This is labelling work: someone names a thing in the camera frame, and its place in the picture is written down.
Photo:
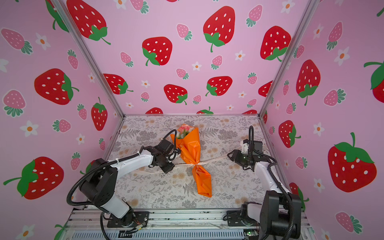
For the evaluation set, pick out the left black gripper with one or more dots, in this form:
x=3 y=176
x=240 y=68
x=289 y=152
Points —
x=169 y=168

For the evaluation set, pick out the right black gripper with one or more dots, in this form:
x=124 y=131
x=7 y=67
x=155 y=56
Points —
x=236 y=152

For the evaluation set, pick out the cream ribbon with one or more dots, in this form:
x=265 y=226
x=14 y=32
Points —
x=216 y=167

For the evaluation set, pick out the orange wrapping paper sheet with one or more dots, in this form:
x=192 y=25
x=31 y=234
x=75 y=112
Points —
x=190 y=147

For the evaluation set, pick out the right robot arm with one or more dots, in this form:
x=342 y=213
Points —
x=279 y=214

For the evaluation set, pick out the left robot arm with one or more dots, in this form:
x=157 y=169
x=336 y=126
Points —
x=97 y=186

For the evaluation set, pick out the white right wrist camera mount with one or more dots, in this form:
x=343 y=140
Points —
x=245 y=148

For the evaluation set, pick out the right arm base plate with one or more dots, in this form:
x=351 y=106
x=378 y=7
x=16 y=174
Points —
x=238 y=219

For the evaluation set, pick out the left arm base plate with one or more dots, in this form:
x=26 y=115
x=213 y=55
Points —
x=132 y=219

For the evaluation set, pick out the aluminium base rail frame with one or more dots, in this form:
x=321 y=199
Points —
x=160 y=224

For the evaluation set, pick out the right vertical aluminium post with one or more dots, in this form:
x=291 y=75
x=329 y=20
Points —
x=296 y=38

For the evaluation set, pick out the vertical aluminium post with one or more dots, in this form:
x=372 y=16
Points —
x=78 y=38
x=296 y=38

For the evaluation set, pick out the left vertical aluminium post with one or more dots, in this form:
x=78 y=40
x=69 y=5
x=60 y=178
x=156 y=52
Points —
x=78 y=38

